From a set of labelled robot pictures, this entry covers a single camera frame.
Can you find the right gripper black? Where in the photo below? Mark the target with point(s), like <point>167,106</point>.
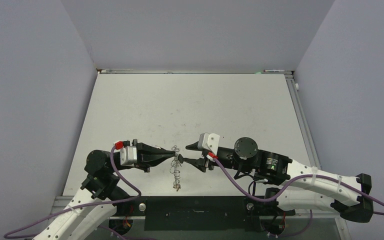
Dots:
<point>202,163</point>

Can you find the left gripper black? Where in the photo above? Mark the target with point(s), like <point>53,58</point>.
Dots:
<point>148,155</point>

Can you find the large perforated metal keyring disc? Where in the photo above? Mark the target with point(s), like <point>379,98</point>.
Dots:
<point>175,168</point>

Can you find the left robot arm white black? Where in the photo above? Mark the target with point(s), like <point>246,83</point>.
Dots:
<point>103,189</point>

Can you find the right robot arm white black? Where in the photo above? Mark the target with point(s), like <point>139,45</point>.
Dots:
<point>293,185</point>

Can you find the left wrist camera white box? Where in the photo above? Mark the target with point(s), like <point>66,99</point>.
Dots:
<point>128,156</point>

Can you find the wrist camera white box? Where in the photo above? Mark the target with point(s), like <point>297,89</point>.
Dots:
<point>128,156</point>
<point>209,141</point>

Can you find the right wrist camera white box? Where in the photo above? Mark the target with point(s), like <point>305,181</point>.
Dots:
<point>209,141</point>

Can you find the aluminium rail back edge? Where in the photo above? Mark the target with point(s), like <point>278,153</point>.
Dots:
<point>135,71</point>

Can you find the aluminium rail edge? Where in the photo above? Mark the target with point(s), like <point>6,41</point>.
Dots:
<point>135,71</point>
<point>302,120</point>

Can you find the aluminium rail right edge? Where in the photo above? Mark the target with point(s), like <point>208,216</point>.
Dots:
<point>302,120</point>

